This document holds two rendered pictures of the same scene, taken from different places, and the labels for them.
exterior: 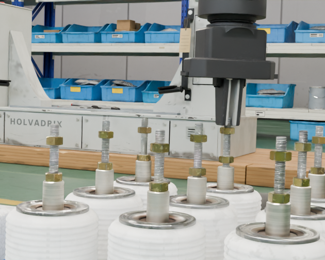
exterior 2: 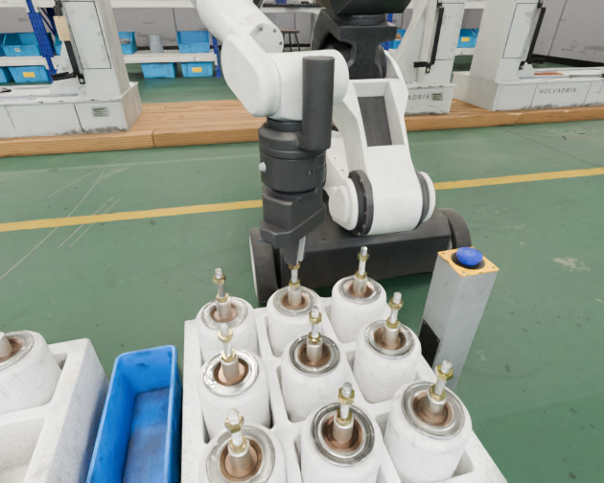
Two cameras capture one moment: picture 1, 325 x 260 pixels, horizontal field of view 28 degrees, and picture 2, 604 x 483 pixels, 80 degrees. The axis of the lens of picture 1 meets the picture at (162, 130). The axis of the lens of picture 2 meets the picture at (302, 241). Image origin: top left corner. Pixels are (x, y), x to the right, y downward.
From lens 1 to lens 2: 0.58 m
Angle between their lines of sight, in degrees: 45
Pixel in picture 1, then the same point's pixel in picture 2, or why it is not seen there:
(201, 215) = (336, 378)
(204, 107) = (100, 88)
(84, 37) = not seen: outside the picture
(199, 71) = (285, 242)
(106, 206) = (253, 397)
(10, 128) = not seen: outside the picture
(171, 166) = (90, 143)
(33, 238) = not seen: outside the picture
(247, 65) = (313, 219)
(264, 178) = (168, 141)
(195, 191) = (317, 353)
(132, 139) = (43, 123)
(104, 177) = (234, 367)
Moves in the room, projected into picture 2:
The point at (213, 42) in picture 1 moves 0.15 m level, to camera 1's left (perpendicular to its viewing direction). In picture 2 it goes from (292, 216) to (182, 253)
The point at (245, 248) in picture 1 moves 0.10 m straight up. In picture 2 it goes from (436, 449) to (457, 396)
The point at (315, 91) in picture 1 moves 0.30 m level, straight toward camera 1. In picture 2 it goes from (152, 38) to (154, 39)
